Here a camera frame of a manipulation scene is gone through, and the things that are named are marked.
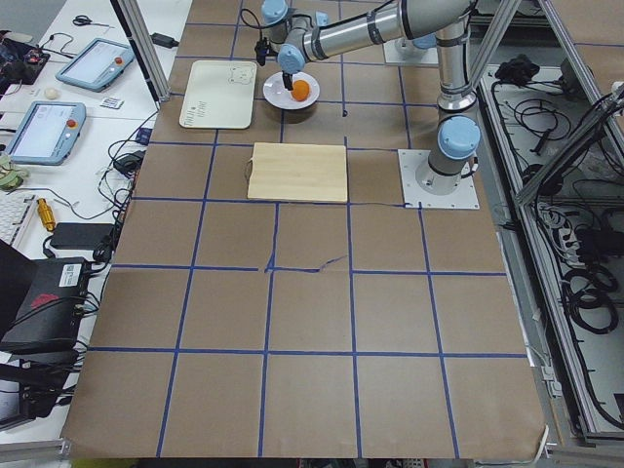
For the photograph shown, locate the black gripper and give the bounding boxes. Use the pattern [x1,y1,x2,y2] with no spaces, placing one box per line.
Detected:
[282,71,293,92]

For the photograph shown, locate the orange fruit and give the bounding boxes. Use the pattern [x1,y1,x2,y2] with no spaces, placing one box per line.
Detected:
[291,80,311,102]

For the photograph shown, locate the white round plate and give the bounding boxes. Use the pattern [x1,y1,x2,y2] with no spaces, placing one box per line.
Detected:
[262,72,321,110]

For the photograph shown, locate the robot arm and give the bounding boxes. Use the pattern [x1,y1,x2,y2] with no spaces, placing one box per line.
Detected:
[261,1,445,60]
[261,1,476,112]

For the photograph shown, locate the cream bear serving tray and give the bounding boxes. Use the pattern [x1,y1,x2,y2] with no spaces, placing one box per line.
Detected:
[178,60,257,130]

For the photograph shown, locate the bamboo cutting board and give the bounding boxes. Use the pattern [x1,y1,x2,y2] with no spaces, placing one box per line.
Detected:
[248,142,348,203]

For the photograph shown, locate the black power adapter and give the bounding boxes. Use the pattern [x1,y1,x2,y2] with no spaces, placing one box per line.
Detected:
[150,32,179,49]

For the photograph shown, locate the upper teach pendant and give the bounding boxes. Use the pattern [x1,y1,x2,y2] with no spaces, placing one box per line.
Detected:
[56,38,135,92]

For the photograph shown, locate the teach pendant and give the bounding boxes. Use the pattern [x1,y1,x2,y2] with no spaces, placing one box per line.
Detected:
[56,38,135,92]
[6,100,87,166]

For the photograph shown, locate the lower teach pendant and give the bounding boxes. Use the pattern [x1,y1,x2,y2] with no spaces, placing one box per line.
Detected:
[6,100,87,166]

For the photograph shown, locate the gold cylindrical tool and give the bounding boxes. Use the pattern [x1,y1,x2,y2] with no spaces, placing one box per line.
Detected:
[37,198,57,232]

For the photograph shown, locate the white keyboard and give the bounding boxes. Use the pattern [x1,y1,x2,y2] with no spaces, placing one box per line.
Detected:
[0,192,36,247]

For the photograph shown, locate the black computer box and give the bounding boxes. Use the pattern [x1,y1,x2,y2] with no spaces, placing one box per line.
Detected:
[1,257,99,355]

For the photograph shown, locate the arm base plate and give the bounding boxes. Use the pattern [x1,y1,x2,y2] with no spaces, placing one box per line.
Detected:
[383,39,439,67]
[398,149,480,210]

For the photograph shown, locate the aluminium frame post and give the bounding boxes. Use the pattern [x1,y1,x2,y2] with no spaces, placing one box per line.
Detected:
[110,0,171,103]

